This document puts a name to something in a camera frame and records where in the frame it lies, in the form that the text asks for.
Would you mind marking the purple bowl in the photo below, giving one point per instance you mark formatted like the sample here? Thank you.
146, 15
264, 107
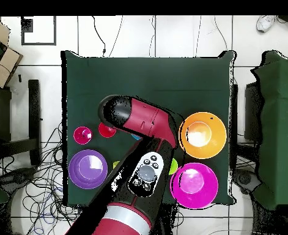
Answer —
76, 173

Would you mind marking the black chair frame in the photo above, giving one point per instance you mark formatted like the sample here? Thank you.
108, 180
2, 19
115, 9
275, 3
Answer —
34, 110

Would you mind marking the dark green tablecloth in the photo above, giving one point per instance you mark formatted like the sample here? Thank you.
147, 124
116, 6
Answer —
146, 73

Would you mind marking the yellow cup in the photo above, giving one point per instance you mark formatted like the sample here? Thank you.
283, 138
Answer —
115, 164

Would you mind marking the black box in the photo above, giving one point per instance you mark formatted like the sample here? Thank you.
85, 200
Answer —
251, 110

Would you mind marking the white shoe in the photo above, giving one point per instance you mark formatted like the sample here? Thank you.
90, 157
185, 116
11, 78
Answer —
264, 23

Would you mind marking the red cup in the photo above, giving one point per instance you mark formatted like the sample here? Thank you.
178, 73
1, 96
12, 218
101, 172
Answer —
105, 133

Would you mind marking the large orange bowl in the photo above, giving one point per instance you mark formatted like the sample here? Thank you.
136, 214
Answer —
214, 144

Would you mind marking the lime green cup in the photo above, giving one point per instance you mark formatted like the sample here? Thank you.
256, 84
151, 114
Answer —
174, 166

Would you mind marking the large pink bowl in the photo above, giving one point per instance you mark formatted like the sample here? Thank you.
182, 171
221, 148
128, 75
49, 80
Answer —
207, 191

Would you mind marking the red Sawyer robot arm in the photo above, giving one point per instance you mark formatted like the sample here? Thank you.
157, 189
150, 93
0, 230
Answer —
146, 120

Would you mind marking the blue bowl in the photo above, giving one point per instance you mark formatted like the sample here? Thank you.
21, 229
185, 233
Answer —
135, 137

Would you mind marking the magenta cup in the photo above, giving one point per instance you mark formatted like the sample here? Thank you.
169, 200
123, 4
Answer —
80, 137

